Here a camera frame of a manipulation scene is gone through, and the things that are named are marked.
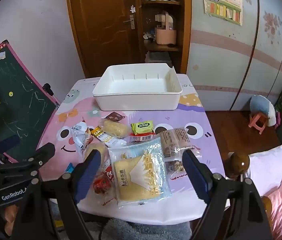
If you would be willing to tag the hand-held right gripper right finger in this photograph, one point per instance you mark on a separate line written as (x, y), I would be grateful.
(196, 175)

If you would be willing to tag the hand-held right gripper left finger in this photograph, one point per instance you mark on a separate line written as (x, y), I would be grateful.
(88, 175)

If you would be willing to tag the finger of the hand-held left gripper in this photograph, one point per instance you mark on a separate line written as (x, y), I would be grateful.
(7, 144)
(42, 153)

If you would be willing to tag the orange white snack packet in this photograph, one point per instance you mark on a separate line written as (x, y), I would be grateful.
(106, 138)

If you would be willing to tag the brown cracker packet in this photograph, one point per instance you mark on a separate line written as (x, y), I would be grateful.
(176, 140)

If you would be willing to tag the clear snack packets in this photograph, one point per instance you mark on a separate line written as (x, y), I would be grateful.
(136, 177)

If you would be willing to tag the white plastic bin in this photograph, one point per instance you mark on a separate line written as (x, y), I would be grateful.
(136, 85)

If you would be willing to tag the red round snack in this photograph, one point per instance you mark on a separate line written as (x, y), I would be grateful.
(102, 183)

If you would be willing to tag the small blue item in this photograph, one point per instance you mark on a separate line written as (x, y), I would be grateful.
(69, 168)

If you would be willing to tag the red white-lettered packet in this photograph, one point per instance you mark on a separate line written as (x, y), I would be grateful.
(109, 173)

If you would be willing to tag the clear nut packet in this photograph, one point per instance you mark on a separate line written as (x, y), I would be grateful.
(176, 166)

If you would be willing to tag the clear bread packet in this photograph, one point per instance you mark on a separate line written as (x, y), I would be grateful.
(101, 146)

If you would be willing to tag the white red snack packet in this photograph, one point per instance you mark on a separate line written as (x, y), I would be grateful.
(79, 135)

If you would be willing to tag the wooden bedpost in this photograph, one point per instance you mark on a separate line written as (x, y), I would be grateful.
(238, 165)

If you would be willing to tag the yellow cake packet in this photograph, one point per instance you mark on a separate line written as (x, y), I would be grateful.
(114, 128)

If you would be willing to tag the cartoon printed tablecloth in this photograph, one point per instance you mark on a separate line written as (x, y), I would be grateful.
(81, 115)

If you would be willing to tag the small brown snack packet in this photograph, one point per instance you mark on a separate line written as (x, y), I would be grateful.
(113, 116)

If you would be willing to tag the black chalkboard knob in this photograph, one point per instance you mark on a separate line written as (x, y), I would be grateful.
(48, 88)

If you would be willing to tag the green snack packet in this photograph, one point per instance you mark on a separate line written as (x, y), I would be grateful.
(143, 128)

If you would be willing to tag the white pillow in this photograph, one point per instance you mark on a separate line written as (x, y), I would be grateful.
(270, 165)

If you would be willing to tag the grey fluffy rug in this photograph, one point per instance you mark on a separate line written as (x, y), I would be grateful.
(143, 231)

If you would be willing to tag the pink stool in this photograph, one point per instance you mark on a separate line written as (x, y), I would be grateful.
(257, 123)

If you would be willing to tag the blue plush pillow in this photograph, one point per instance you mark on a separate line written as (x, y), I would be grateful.
(259, 106)

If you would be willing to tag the floral wardrobe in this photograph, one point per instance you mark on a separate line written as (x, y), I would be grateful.
(230, 67)

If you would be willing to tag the wooden corner shelf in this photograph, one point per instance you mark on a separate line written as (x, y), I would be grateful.
(161, 48)

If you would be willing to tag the wooden door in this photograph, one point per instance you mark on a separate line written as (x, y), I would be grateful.
(98, 30)

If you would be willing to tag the pink basket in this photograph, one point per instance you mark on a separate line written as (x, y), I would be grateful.
(166, 36)

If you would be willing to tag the white door sticker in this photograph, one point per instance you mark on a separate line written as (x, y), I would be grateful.
(132, 9)

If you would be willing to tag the green chalkboard pink frame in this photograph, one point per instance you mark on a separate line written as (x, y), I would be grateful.
(13, 100)

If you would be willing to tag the wall poster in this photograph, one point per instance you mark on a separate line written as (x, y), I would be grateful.
(222, 3)

